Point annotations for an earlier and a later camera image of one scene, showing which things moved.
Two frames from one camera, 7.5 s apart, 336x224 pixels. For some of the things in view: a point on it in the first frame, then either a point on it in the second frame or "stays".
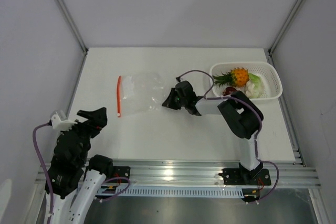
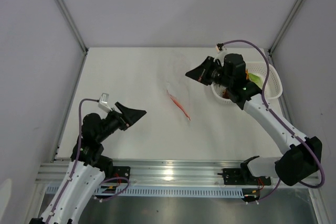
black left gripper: x=97 y=119 -> x=130 y=116
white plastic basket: x=270 y=73 stays
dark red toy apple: x=228 y=91 stays
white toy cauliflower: x=259 y=84 stays
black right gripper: x=169 y=103 -> x=200 y=73
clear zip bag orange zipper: x=139 y=94 -> x=180 y=96
